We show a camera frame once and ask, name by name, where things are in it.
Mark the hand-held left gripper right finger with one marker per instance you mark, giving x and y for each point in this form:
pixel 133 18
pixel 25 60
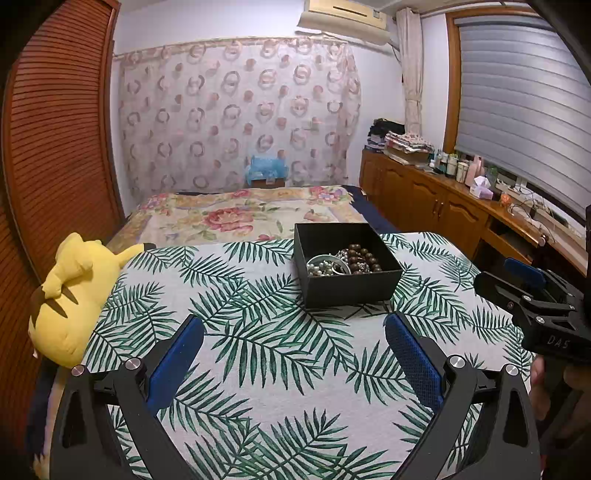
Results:
pixel 413 360

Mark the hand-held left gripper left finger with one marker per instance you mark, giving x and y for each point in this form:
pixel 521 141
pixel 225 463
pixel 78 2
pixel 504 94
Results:
pixel 178 360

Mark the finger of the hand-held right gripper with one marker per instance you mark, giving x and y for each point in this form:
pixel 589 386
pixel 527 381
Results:
pixel 524 272
pixel 503 290

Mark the black square box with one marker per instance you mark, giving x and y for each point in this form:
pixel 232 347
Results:
pixel 351 290

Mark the silver ornate hairpin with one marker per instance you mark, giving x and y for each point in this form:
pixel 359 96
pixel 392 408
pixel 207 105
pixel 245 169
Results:
pixel 342 255

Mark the person's right hand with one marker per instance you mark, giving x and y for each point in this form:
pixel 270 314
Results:
pixel 536 383

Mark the small orange ornament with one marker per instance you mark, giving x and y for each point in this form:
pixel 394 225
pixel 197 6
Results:
pixel 507 197

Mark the pink paper box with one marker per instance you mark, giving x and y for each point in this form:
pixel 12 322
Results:
pixel 480 187

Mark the green leaf print tablecloth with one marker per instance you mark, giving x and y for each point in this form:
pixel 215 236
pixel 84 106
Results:
pixel 277 369

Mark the row of cosmetic bottles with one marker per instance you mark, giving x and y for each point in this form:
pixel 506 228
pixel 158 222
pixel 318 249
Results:
pixel 461 168

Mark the yellow plush toy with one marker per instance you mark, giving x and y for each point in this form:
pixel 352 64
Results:
pixel 69 300

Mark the long wooden cabinet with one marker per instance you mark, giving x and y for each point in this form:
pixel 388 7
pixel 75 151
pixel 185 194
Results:
pixel 415 194

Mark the silver metal bangle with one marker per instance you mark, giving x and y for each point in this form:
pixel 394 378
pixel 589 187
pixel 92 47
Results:
pixel 314 259

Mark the floral bedspread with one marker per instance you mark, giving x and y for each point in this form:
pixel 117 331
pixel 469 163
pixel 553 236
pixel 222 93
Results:
pixel 231 217

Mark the navy blue blanket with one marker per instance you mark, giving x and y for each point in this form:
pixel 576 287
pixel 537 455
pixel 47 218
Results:
pixel 369 212

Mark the grey window blind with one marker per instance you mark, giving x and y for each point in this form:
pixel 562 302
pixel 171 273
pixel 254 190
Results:
pixel 517 101

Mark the floral folded fabric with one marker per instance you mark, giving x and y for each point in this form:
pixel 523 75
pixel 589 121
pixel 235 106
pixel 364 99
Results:
pixel 406 141

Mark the dark folded clothes stack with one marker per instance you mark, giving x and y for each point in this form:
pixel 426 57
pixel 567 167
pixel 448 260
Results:
pixel 385 129

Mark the beige window curtain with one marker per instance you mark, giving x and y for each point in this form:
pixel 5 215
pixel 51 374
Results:
pixel 411 69

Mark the sheer curtain with circle print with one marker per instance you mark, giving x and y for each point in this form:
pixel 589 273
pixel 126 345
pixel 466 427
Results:
pixel 207 115

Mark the brown louvered wooden wardrobe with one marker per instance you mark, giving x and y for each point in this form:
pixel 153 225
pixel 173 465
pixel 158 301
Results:
pixel 55 138

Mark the white wall air conditioner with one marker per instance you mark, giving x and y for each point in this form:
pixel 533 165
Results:
pixel 341 21

